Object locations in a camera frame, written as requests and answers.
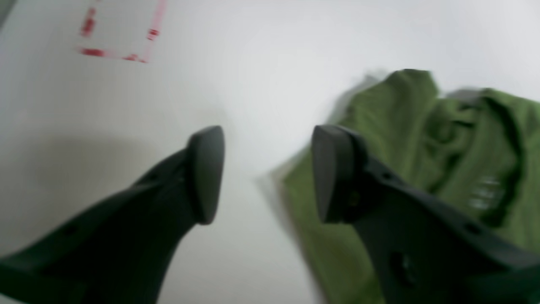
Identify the red tape rectangle marking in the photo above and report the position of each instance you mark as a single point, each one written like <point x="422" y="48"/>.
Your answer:
<point x="121" y="29"/>

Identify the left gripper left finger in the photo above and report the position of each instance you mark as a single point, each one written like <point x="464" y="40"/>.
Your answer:
<point x="119" y="250"/>

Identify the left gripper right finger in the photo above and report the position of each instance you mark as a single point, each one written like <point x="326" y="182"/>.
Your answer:
<point x="423" y="250"/>

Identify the olive green T-shirt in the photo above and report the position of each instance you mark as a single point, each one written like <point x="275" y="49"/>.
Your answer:
<point x="477" y="150"/>

